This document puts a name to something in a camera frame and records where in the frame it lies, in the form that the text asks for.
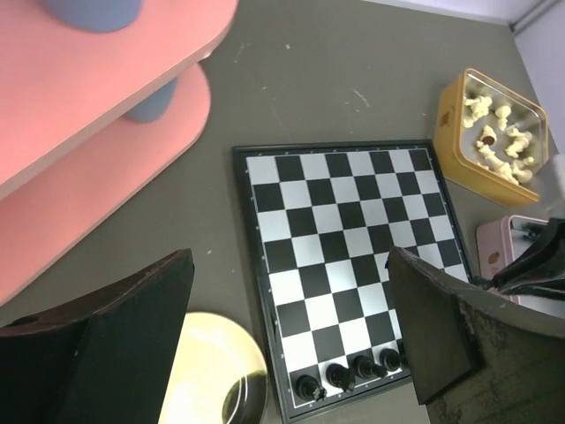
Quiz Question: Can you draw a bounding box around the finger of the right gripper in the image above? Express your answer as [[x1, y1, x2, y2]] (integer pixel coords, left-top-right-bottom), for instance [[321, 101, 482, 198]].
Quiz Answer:
[[474, 220, 564, 296]]

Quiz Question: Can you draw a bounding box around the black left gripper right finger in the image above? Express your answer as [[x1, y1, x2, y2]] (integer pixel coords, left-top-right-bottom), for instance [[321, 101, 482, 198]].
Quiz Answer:
[[387, 246, 564, 423]]

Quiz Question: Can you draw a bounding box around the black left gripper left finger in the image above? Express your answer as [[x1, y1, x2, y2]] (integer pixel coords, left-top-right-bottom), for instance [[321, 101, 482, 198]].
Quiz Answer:
[[1, 249, 194, 423]]

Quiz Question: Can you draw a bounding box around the black chess piece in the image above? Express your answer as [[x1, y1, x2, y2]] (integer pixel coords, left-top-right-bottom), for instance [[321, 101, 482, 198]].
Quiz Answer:
[[353, 355, 388, 380], [379, 348, 403, 372], [295, 375, 327, 402], [326, 363, 356, 392]]

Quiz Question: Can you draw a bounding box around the white chess pieces heap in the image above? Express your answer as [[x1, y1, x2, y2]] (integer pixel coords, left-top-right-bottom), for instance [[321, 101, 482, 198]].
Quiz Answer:
[[462, 95, 539, 186]]

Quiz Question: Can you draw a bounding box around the pink tin box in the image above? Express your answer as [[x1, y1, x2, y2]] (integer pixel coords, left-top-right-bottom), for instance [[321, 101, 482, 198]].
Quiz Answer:
[[476, 215, 564, 318]]

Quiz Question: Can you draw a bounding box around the cream plate with flower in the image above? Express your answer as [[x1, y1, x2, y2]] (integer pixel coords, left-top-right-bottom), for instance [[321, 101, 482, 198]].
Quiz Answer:
[[159, 312, 268, 423]]

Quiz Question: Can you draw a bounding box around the yellow tin box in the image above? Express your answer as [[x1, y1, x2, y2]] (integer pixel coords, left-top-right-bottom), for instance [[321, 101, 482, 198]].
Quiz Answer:
[[433, 68, 548, 207]]

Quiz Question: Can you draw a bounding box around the pink wooden shelf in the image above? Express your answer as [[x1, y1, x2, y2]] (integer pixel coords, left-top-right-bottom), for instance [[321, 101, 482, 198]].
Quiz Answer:
[[1, 1, 237, 302]]

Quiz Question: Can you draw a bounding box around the black white chessboard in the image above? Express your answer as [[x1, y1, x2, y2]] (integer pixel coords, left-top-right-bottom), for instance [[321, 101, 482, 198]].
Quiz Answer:
[[232, 140, 471, 423]]

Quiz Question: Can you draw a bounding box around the lower blue cup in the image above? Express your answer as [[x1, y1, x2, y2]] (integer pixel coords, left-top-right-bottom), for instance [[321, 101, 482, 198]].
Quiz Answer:
[[124, 78, 177, 123]]

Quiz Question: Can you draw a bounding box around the blue cup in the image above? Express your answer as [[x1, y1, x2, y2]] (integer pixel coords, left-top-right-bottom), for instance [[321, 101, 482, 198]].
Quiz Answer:
[[41, 0, 143, 33], [124, 78, 177, 123]]

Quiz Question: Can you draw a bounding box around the upper blue cup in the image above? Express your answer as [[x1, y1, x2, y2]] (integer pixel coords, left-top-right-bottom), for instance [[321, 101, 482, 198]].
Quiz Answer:
[[41, 0, 143, 33]]

